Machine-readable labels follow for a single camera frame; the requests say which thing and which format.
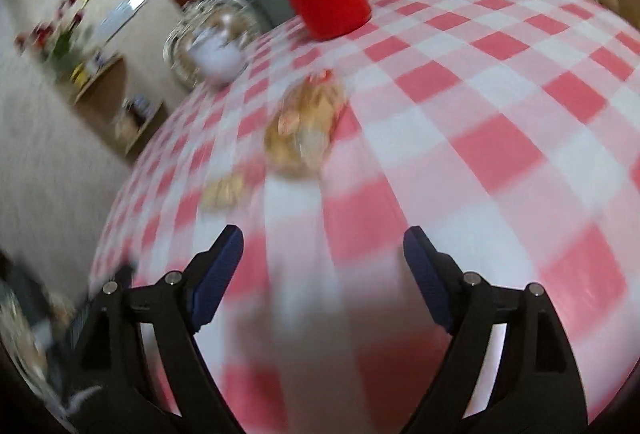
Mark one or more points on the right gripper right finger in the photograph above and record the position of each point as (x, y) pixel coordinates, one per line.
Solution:
(537, 387)

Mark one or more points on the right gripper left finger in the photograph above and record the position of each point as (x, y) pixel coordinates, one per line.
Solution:
(176, 307)

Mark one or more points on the small beige cake packet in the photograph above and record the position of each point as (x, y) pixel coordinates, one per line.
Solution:
(224, 192)

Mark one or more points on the tiger stripe bread package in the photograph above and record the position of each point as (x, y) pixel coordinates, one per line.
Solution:
(299, 135)

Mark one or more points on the wooden corner shelf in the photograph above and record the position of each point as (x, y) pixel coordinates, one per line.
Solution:
(123, 114)

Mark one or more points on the pink checkered tablecloth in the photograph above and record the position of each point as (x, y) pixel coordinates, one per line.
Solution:
(507, 129)

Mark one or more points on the red tulip bouquet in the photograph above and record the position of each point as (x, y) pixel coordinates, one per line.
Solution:
(59, 43)

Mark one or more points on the beige tufted chair far left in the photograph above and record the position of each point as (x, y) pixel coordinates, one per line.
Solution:
(235, 18)

